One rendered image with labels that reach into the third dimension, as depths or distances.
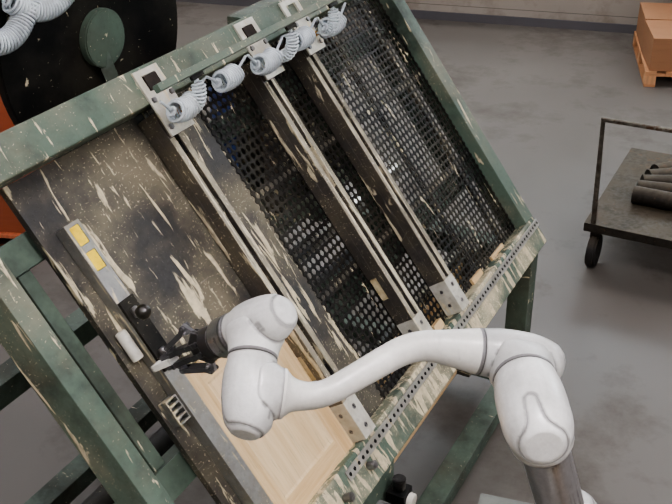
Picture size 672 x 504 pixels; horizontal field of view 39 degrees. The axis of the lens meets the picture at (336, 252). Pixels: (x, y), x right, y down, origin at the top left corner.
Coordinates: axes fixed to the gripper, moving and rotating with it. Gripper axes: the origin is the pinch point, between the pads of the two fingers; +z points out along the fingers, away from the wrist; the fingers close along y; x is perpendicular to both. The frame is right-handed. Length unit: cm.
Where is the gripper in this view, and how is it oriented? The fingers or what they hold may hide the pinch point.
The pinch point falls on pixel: (164, 362)
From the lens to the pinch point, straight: 220.3
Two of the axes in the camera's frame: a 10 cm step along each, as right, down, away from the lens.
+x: 4.8, -4.5, 7.6
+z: -7.0, 3.2, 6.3
